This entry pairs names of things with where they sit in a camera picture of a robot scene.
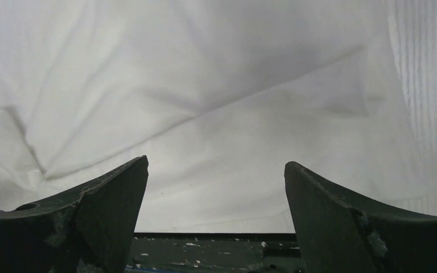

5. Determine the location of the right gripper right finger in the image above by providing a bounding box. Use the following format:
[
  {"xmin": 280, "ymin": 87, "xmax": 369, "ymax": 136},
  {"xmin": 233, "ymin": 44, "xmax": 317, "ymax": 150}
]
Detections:
[{"xmin": 284, "ymin": 162, "xmax": 437, "ymax": 272}]

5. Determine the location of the white t shirt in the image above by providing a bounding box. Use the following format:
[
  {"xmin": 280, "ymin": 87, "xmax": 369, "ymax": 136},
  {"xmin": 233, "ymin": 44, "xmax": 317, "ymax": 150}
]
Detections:
[{"xmin": 0, "ymin": 1, "xmax": 437, "ymax": 233}]

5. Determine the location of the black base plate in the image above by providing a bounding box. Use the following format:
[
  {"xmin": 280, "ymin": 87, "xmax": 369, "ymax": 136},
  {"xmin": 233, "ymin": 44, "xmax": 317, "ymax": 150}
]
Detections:
[{"xmin": 125, "ymin": 233, "xmax": 306, "ymax": 273}]

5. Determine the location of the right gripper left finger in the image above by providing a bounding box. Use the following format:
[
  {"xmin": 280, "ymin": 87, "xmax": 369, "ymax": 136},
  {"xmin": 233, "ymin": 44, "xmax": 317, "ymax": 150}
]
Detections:
[{"xmin": 0, "ymin": 156, "xmax": 149, "ymax": 272}]

